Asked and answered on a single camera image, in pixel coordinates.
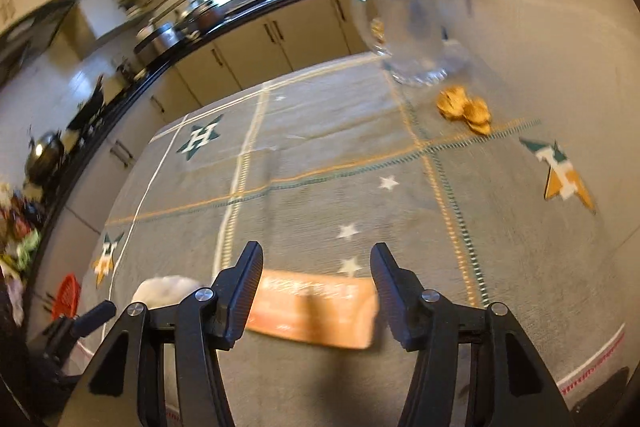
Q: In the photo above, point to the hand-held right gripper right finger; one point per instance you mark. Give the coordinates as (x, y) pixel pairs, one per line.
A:
(392, 302)

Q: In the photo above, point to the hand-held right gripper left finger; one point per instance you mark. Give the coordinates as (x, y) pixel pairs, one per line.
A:
(245, 292)

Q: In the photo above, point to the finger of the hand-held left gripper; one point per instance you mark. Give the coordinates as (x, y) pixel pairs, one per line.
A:
(95, 314)

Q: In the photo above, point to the red plastic basket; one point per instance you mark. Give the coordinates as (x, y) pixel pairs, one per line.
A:
(67, 294)

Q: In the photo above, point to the orange box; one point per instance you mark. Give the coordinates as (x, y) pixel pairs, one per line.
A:
(310, 307)

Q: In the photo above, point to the knotted white plastic bag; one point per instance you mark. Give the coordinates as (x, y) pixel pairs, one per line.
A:
(167, 289)

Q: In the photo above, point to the green cloth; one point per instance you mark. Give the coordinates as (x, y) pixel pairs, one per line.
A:
(27, 249)

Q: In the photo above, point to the grey star print tablecloth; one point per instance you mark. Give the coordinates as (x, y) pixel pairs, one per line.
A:
(325, 147)

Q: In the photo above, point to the dark wok with lid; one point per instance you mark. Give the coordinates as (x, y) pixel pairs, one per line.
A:
(42, 154)

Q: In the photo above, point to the beige kitchen cabinets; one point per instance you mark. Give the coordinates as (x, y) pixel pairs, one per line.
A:
(250, 52)

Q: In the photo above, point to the clear plastic jug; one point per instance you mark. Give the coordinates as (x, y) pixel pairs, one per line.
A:
(415, 47)

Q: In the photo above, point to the steel rice cooker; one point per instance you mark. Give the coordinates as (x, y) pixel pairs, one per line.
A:
(157, 42)

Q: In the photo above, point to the black kitchen countertop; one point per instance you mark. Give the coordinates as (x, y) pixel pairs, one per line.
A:
(235, 27)

